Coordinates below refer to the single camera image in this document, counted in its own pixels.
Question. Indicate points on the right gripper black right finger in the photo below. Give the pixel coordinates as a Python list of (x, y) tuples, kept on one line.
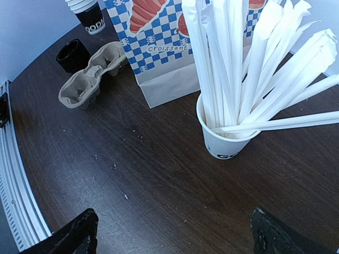
[(271, 235)]

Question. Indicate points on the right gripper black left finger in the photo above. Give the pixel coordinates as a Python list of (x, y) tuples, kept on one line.
[(78, 236)]

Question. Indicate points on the stack of paper cups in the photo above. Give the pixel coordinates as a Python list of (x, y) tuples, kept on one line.
[(89, 14)]

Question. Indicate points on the white cup holding straws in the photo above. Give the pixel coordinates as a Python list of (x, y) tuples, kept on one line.
[(220, 147)]

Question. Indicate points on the brown cardboard cup carrier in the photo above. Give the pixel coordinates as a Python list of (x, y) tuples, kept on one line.
[(84, 86)]

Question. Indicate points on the blue checkered paper bag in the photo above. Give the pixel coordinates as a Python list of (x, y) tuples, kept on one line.
[(156, 42)]

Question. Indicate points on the aluminium front rail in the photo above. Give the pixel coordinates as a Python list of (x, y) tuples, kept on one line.
[(25, 220)]

